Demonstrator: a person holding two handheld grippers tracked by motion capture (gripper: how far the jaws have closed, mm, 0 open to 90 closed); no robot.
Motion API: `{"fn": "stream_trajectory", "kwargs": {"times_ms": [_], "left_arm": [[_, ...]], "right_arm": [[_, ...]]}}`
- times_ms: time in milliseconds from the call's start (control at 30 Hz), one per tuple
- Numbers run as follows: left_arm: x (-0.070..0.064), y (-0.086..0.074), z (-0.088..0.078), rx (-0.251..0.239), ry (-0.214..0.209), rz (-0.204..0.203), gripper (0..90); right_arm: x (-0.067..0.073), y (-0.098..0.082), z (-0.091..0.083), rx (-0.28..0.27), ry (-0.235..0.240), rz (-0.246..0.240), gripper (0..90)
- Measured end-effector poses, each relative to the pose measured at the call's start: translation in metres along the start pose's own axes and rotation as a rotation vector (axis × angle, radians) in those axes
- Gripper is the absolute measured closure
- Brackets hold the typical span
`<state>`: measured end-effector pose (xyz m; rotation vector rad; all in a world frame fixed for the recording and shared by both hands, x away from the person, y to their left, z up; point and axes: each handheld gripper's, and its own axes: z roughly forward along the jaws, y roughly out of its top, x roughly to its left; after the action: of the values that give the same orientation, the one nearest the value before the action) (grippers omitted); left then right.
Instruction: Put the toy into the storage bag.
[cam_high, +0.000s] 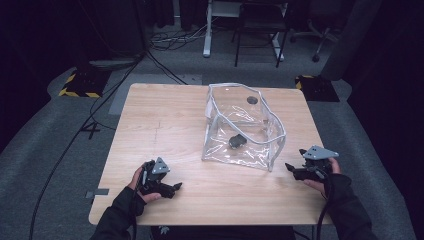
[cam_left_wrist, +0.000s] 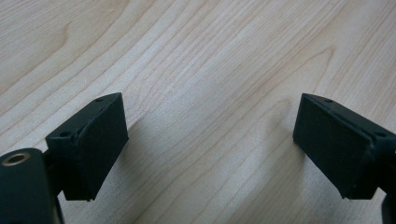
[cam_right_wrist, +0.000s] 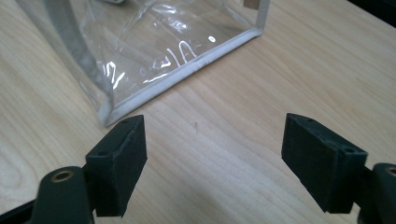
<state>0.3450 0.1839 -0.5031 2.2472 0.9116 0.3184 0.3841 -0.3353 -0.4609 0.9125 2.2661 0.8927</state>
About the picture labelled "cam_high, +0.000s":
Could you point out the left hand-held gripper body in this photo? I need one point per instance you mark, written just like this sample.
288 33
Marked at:
156 173

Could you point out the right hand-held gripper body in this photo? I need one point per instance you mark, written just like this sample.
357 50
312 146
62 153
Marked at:
316 160

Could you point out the small black object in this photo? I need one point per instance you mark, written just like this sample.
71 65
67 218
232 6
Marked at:
237 141

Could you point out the clear plastic bag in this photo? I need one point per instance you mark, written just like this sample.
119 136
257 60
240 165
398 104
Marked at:
240 130

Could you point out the person's left hand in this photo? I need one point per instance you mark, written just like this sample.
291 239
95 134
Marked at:
138 181

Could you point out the person's right hand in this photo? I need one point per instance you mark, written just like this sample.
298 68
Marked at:
325 181

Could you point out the grey tape strip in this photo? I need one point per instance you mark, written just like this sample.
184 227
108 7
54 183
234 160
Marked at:
98 192

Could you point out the yellow-black striped stand base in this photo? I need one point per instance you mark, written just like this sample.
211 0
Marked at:
83 85
316 87

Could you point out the dark round disc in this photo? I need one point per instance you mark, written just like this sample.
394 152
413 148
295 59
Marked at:
252 99

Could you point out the office chair wheeled base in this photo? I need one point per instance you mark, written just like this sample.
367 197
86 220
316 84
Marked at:
316 36

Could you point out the black metal chair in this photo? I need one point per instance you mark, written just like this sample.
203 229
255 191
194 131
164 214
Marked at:
260 30

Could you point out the white desk frame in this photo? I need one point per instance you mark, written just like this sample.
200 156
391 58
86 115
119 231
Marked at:
208 30

